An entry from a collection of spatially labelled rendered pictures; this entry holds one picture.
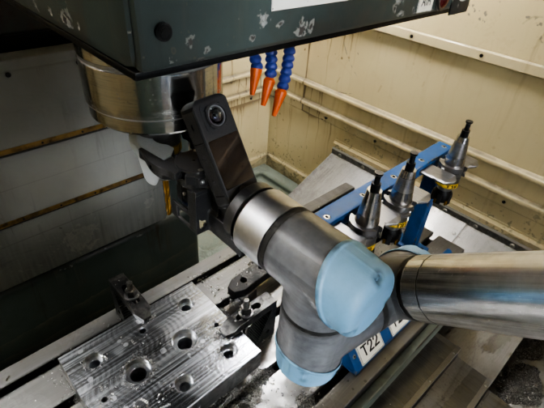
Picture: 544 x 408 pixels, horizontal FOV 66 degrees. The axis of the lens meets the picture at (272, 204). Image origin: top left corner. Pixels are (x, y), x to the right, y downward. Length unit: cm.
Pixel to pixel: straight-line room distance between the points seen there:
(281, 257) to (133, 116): 22
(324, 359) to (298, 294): 9
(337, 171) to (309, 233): 129
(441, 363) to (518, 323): 84
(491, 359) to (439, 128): 70
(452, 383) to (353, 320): 89
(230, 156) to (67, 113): 60
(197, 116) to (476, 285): 30
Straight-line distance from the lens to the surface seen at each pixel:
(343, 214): 77
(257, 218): 40
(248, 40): 32
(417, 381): 117
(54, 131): 99
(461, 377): 127
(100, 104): 49
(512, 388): 139
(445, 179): 97
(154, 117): 46
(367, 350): 94
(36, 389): 98
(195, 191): 46
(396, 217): 81
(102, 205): 113
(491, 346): 135
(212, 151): 42
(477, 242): 149
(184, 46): 29
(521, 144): 137
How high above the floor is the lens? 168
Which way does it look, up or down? 37 degrees down
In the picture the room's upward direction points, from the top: 5 degrees clockwise
